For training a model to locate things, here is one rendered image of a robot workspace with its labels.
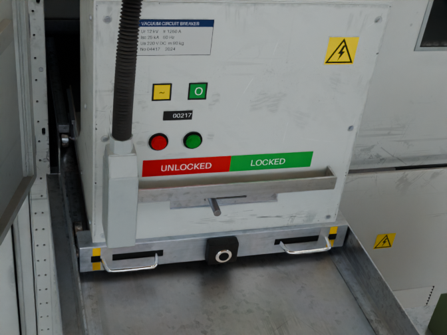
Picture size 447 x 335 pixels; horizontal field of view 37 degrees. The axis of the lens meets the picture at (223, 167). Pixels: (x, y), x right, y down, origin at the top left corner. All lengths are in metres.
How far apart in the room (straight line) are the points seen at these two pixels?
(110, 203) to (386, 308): 0.56
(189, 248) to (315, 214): 0.26
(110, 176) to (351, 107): 0.46
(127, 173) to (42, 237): 0.68
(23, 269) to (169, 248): 0.56
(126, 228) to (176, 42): 0.31
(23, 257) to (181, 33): 0.85
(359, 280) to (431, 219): 0.69
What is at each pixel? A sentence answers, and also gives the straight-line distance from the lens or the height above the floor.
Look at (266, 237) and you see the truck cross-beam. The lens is 1.33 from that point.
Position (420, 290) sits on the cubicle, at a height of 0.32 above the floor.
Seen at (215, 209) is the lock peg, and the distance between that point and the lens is 1.20.
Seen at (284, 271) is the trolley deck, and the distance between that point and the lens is 1.36.
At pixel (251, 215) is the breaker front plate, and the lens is 1.29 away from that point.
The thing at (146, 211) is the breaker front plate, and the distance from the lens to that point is 1.23.
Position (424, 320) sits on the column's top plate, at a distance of 1.50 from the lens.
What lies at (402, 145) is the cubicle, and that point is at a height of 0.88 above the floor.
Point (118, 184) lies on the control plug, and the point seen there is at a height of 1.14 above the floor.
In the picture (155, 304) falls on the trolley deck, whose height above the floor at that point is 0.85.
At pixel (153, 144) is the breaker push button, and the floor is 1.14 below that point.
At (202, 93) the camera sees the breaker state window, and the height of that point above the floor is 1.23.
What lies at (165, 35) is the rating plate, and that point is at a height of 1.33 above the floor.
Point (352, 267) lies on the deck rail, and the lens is 1.40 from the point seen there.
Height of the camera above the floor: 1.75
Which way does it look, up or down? 34 degrees down
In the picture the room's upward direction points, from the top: 8 degrees clockwise
